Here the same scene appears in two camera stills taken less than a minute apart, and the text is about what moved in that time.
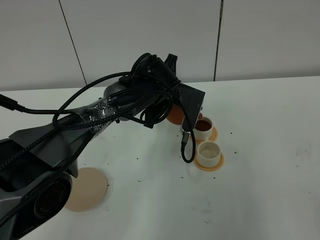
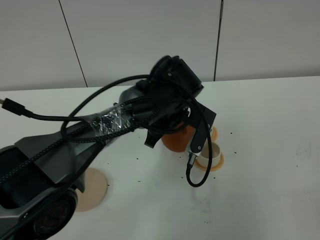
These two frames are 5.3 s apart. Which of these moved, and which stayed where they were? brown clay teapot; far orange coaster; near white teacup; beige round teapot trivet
Moved: brown clay teapot
Stayed: near white teacup; far orange coaster; beige round teapot trivet
